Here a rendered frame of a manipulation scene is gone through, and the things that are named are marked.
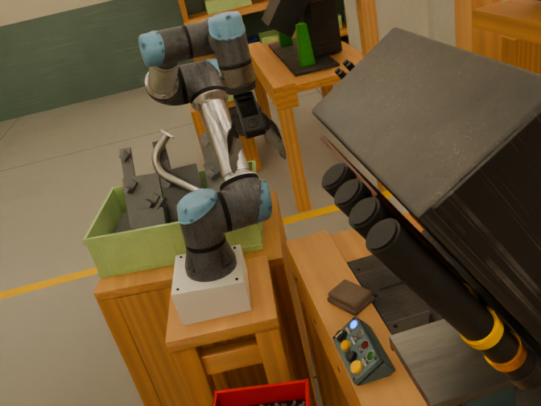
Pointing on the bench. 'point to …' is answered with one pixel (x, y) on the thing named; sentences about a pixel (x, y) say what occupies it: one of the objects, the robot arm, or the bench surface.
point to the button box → (379, 362)
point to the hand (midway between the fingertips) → (259, 166)
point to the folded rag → (350, 297)
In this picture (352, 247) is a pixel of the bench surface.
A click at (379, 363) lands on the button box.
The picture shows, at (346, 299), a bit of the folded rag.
